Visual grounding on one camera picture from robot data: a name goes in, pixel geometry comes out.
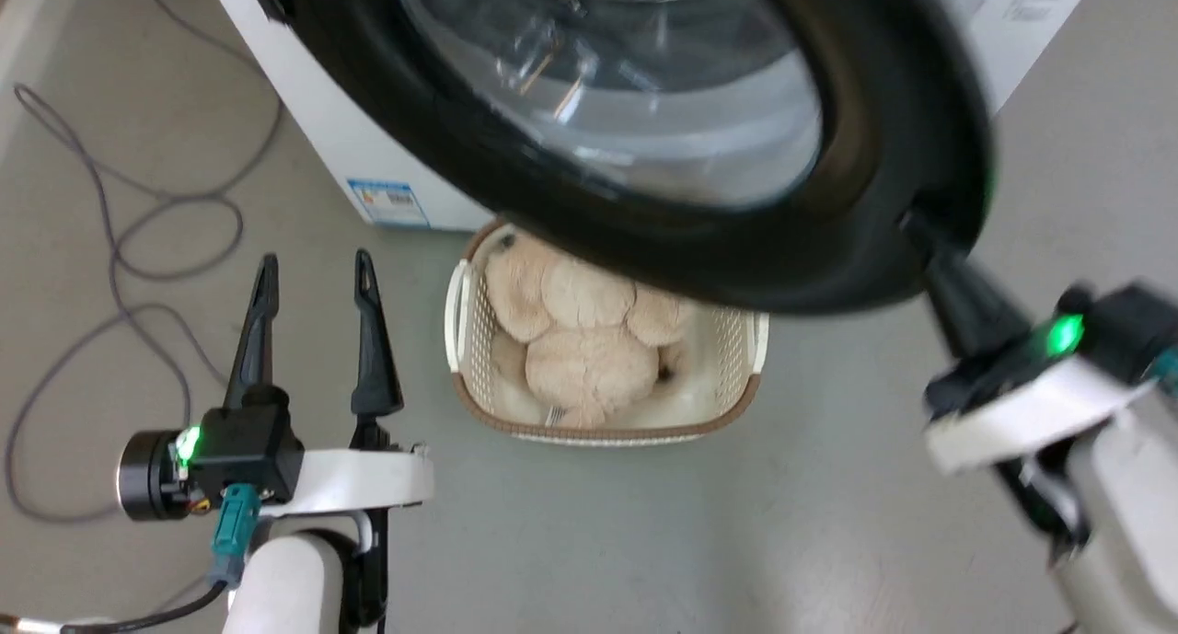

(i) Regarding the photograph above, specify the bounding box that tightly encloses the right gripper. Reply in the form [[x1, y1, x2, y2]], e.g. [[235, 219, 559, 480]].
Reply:
[[905, 213, 1178, 476]]

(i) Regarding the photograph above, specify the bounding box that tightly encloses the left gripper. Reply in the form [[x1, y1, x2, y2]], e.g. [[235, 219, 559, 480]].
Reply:
[[117, 248, 435, 524]]

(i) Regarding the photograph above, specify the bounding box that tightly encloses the black round glass washer door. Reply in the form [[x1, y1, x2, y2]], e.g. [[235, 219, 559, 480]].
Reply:
[[244, 0, 999, 317]]

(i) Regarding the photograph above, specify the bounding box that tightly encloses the white front-load washing machine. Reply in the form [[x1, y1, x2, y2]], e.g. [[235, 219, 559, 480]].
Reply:
[[202, 0, 1103, 235]]

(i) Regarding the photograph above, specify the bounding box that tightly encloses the blue energy label sticker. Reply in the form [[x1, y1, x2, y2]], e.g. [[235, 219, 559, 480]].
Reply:
[[347, 179, 432, 229]]

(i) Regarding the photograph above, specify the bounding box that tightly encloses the white and brown laundry basket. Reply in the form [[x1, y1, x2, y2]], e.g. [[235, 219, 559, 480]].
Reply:
[[445, 218, 769, 447]]

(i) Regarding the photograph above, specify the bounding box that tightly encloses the beige plush teddy bear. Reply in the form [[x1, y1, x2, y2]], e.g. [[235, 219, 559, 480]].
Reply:
[[483, 234, 700, 430]]

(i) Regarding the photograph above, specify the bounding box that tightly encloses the black cable with teal connector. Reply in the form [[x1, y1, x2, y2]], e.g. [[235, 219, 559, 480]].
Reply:
[[57, 482, 264, 634]]

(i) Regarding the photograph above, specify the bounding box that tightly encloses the grey floor cable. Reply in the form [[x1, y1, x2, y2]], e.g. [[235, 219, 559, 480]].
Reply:
[[4, 0, 286, 526]]

